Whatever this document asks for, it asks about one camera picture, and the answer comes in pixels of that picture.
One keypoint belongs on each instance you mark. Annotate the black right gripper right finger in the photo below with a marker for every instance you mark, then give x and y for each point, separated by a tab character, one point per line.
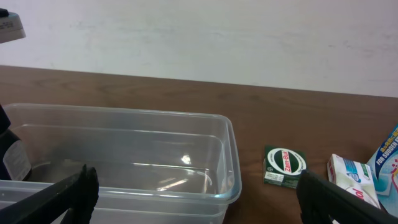
324	202

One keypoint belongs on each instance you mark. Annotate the white Panadol box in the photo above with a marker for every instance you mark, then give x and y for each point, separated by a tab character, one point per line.
354	177

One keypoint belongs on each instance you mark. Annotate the blue Kool Fever box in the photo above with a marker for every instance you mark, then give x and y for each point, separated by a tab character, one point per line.
383	165

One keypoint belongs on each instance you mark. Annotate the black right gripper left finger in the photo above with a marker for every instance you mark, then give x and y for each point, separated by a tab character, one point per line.
74	197

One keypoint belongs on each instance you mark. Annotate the black bottle white cap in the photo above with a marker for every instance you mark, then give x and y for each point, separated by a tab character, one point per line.
15	163

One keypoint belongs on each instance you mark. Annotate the clear plastic container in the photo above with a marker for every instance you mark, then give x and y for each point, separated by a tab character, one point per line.
152	166

